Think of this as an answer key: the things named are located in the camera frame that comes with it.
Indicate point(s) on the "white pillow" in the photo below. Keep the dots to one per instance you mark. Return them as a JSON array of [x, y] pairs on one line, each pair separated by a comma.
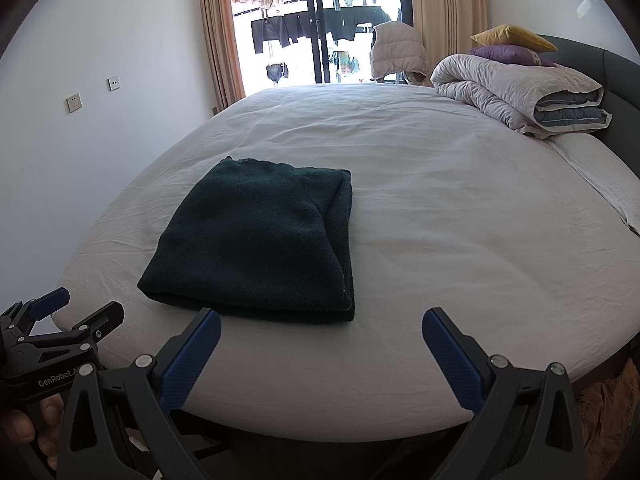
[[600, 165]]

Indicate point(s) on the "folded white grey duvet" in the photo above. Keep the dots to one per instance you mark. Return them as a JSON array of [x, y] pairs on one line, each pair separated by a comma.
[[500, 85]]

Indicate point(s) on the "grey upholstered headboard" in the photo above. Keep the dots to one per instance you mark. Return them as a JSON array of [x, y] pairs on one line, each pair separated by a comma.
[[620, 75]]

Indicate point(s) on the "white wall socket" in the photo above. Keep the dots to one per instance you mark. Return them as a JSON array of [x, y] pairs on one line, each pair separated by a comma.
[[114, 83]]

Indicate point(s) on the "yellow pillow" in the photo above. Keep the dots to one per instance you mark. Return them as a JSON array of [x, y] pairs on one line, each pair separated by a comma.
[[515, 36]]

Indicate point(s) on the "row of hanging clothes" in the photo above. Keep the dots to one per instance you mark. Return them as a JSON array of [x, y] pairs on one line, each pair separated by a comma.
[[272, 30]]

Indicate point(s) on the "beige puffer vest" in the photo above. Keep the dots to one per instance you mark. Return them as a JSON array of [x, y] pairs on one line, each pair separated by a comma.
[[397, 50]]

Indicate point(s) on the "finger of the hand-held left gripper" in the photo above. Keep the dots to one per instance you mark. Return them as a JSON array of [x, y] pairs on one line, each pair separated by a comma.
[[47, 300], [100, 317]]

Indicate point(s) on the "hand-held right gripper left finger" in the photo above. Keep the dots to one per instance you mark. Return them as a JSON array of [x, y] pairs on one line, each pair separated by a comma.
[[192, 360]]

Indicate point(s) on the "dark green sweater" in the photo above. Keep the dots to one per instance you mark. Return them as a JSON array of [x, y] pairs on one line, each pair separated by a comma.
[[250, 240]]

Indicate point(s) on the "beige wall socket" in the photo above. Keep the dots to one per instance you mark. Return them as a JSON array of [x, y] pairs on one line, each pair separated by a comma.
[[73, 103]]

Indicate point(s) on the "brown patterned cloth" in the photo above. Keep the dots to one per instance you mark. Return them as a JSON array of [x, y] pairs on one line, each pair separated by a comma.
[[610, 410]]

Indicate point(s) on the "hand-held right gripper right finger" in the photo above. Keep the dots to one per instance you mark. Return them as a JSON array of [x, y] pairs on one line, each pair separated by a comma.
[[450, 360]]

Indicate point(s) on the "purple pillow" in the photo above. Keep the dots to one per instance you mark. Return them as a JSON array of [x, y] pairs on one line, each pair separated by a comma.
[[505, 54]]

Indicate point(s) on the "white sheeted bed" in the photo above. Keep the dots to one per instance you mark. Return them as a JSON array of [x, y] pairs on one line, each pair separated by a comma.
[[450, 210]]

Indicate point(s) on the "person's left hand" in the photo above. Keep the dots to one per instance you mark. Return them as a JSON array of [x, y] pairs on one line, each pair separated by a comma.
[[20, 425]]

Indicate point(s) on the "beige curtain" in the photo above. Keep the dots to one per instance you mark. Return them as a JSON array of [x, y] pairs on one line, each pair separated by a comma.
[[217, 25], [450, 5]]

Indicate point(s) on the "black balcony door frame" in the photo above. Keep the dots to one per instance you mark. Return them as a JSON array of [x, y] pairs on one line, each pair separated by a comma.
[[320, 35]]

